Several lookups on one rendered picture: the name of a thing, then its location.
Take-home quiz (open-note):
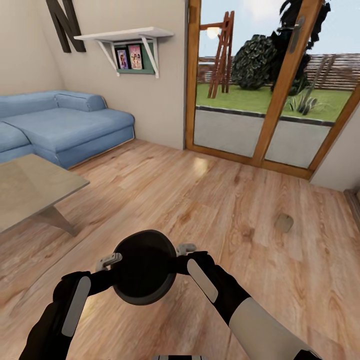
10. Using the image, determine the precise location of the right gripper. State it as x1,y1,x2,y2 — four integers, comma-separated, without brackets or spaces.
165,255,186,275

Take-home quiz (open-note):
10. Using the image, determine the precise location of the pillar candle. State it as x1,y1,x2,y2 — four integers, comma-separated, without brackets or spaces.
274,214,295,233

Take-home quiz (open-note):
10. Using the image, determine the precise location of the cauldron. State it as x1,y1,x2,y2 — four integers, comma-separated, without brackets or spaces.
109,229,177,306

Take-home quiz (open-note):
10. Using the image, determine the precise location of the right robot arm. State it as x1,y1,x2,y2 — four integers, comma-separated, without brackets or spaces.
165,243,324,360

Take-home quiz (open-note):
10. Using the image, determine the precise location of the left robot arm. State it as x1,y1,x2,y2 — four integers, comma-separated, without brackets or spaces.
18,252,123,360

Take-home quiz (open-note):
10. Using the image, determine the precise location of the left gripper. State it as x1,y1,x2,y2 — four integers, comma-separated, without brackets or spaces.
97,266,122,293

